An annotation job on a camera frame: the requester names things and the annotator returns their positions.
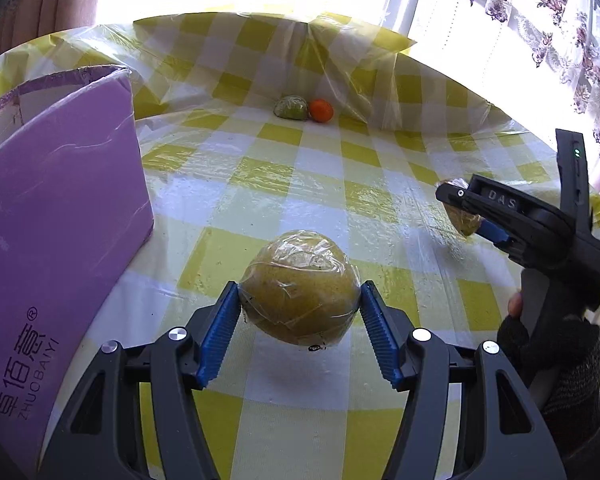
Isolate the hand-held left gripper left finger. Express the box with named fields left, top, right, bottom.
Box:
left=39, top=280, right=242, bottom=480

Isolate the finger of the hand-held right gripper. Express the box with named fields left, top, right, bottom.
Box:
left=475, top=219, right=523, bottom=261
left=435, top=174, right=547, bottom=234

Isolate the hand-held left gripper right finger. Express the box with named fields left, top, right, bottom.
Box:
left=359, top=280, right=567, bottom=480

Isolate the brownish plastic-wrapped fruit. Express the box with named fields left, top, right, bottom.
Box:
left=442, top=178, right=485, bottom=238

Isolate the yellow plastic-wrapped fruit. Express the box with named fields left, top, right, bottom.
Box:
left=238, top=230, right=362, bottom=346

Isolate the purple cardboard box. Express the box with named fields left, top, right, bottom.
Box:
left=0, top=64, right=154, bottom=476

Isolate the person's right hand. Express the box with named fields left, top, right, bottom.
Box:
left=496, top=292, right=600, bottom=441

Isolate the yellow checked plastic tablecloth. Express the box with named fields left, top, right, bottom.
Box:
left=0, top=10, right=600, bottom=480

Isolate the small orange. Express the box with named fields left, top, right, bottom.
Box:
left=308, top=99, right=334, bottom=124

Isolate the floral lace curtain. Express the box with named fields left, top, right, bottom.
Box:
left=395, top=0, right=600, bottom=196

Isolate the green plastic-wrapped fruit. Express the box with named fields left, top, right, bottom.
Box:
left=273, top=95, right=310, bottom=121

